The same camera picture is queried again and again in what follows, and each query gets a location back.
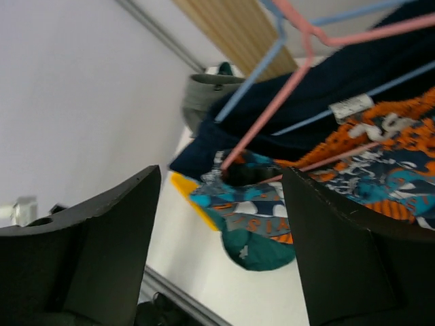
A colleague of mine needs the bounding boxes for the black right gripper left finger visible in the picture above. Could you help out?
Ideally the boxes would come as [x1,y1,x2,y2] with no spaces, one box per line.
[1,165,161,325]

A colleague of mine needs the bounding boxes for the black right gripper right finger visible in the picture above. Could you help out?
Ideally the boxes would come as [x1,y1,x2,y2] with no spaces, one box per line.
[282,168,434,325]

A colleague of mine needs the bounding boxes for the patterned orange blue shorts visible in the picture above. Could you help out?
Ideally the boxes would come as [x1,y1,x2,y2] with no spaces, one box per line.
[190,90,434,244]

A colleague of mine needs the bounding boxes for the navy blue shorts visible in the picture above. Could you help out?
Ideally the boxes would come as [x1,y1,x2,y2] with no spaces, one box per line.
[169,0,435,181]

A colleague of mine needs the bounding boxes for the grey shorts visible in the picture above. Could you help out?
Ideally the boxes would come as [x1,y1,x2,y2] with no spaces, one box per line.
[181,73,245,137]

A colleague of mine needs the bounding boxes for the green shorts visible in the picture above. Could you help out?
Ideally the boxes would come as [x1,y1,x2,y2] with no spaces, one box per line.
[216,218,296,272]

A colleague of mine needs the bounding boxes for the wooden clothes rack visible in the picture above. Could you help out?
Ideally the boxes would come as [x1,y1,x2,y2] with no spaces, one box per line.
[174,0,278,77]

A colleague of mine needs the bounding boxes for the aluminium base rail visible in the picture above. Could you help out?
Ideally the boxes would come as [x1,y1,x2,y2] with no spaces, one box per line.
[139,265,230,326]

